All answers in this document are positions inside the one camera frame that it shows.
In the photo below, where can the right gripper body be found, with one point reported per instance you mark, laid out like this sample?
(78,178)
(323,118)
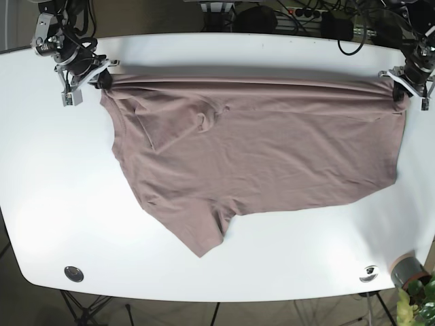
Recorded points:
(76,69)

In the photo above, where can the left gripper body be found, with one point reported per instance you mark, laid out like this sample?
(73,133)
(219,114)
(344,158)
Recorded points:
(414,78)

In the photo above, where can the pink T-shirt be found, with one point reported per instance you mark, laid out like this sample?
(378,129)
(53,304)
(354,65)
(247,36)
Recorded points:
(197,152)

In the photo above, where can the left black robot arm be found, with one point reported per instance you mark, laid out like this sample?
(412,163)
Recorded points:
(407,26)

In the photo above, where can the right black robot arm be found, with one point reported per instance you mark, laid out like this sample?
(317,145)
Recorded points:
(65,32)

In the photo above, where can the grey plant pot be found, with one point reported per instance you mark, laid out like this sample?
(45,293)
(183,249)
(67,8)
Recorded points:
(406,269)

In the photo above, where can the right metal table grommet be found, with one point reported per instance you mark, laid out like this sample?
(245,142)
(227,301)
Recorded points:
(369,274)

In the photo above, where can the metal table grommet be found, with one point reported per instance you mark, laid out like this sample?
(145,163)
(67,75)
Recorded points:
(369,274)
(74,274)

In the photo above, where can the left metal table grommet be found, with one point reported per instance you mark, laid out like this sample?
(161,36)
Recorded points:
(74,274)

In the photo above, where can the green plant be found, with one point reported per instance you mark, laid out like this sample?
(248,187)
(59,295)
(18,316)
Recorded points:
(415,305)

